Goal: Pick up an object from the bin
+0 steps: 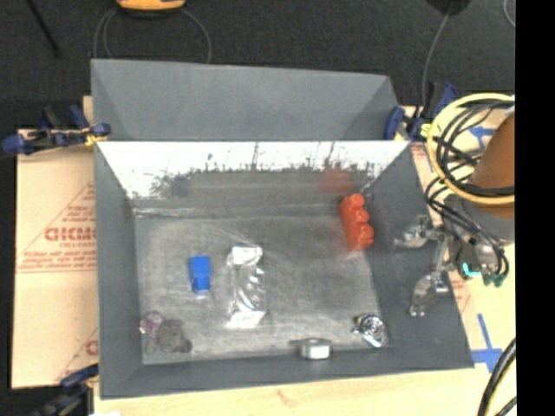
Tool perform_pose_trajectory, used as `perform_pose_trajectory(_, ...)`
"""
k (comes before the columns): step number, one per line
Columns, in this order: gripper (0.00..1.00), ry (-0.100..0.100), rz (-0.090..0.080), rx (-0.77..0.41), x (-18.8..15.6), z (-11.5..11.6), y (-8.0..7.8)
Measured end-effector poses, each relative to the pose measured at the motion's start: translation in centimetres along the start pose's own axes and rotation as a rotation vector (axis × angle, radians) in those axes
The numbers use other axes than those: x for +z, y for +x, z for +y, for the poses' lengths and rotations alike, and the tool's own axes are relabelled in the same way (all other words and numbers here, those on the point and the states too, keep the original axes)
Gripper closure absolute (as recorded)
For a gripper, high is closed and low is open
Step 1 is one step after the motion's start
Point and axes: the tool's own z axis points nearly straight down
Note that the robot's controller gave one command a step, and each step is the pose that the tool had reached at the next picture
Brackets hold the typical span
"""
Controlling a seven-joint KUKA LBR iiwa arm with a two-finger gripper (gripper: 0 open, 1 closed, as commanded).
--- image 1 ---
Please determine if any shiny metal clip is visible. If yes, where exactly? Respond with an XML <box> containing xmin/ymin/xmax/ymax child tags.
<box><xmin>351</xmin><ymin>313</ymin><xmax>388</xmax><ymax>348</ymax></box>

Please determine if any grey and purple toy animal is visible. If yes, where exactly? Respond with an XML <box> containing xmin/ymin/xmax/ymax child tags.
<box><xmin>139</xmin><ymin>310</ymin><xmax>193</xmax><ymax>355</ymax></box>

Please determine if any grey metal bin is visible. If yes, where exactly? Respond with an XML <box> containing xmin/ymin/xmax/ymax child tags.
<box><xmin>89</xmin><ymin>58</ymin><xmax>475</xmax><ymax>400</ymax></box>

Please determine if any white and grey round cap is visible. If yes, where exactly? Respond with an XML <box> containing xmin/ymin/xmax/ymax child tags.
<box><xmin>289</xmin><ymin>336</ymin><xmax>334</xmax><ymax>361</ymax></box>

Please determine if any clear plastic packet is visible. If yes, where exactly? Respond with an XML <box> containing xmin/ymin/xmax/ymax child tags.
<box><xmin>225</xmin><ymin>244</ymin><xmax>267</xmax><ymax>330</ymax></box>

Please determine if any orange toy bear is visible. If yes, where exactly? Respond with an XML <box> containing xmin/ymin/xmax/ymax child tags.
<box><xmin>337</xmin><ymin>192</ymin><xmax>375</xmax><ymax>252</ymax></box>

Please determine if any brown cardboard board red print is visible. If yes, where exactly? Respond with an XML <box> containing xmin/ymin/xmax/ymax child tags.
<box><xmin>10</xmin><ymin>140</ymin><xmax>100</xmax><ymax>390</ymax></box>

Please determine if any blue block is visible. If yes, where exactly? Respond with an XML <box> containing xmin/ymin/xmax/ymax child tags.
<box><xmin>187</xmin><ymin>254</ymin><xmax>212</xmax><ymax>295</ymax></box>

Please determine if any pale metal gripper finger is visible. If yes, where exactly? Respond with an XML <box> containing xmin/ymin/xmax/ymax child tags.
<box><xmin>408</xmin><ymin>273</ymin><xmax>451</xmax><ymax>318</ymax></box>
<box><xmin>392</xmin><ymin>214</ymin><xmax>436</xmax><ymax>250</ymax></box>

